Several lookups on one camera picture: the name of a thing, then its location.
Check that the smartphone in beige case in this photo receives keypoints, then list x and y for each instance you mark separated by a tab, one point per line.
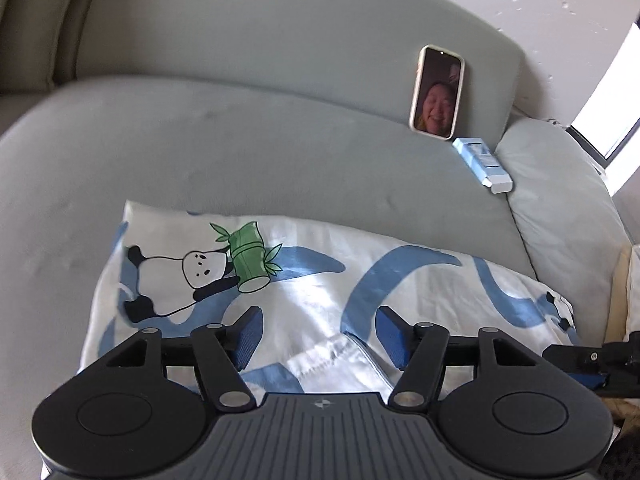
437	92

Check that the panda print blue white cloth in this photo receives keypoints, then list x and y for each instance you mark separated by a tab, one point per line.
318	286

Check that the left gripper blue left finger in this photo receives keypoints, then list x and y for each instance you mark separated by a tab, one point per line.
243	337

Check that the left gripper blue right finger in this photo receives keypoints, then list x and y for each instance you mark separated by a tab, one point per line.
396	336

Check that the light blue tissue pack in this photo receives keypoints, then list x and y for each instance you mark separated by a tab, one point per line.
483	164

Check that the grey armrest cushion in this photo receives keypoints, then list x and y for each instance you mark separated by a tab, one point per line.
569	223

